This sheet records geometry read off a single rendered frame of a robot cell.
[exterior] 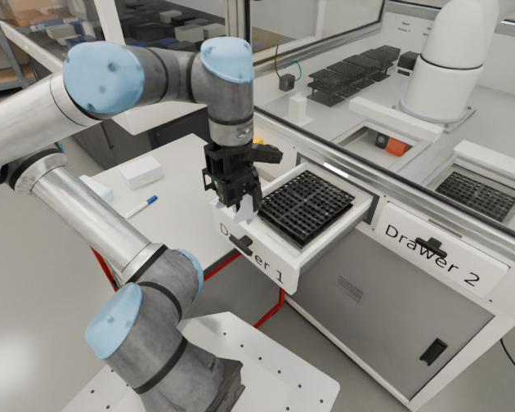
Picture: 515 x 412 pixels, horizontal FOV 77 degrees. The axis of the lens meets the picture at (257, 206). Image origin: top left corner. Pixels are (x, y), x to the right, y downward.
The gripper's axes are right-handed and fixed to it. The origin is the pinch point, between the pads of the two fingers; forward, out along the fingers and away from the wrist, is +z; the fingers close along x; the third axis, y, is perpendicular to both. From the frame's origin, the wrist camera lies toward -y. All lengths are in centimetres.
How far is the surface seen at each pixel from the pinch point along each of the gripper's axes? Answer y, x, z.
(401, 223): -33.2, 22.7, 10.1
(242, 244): 1.7, 0.6, 8.7
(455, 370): -35, 53, 53
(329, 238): -16.3, 12.5, 10.9
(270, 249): -1.2, 6.9, 7.4
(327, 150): -34.7, -3.7, 1.4
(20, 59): -36, -424, 79
